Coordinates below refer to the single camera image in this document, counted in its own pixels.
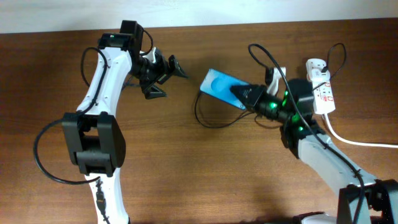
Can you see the white power strip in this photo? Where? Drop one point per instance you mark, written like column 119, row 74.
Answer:
column 323, row 97

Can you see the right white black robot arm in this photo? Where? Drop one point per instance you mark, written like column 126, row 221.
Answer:
column 362, row 197

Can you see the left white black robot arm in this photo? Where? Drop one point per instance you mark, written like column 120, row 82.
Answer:
column 94, row 140

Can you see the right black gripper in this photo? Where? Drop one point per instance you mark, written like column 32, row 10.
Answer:
column 253, row 100

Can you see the white charger adapter plug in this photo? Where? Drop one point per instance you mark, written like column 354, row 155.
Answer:
column 317, row 76

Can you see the blue Galaxy smartphone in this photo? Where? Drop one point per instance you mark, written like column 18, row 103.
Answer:
column 217, row 84

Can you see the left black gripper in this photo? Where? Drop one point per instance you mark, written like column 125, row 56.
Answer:
column 163, row 73

